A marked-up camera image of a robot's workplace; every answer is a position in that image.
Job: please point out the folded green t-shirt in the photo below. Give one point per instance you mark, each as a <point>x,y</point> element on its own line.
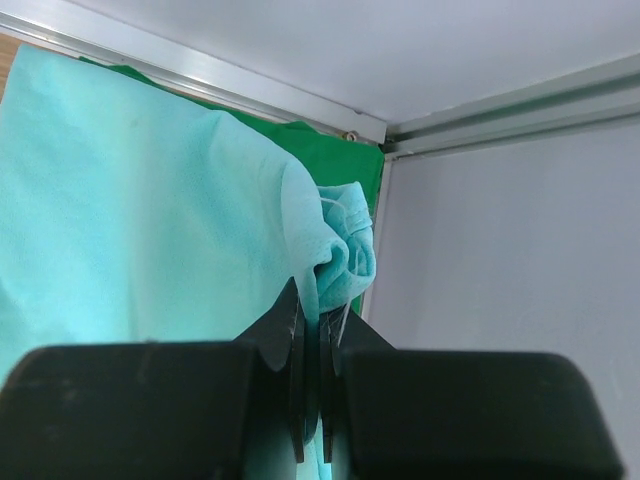
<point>330,150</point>

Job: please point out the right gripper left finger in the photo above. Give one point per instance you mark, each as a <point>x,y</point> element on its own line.
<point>192,410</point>

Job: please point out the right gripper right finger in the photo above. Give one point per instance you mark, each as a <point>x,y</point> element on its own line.
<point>389,413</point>

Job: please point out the teal t-shirt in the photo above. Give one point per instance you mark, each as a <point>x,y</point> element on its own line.
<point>129,214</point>

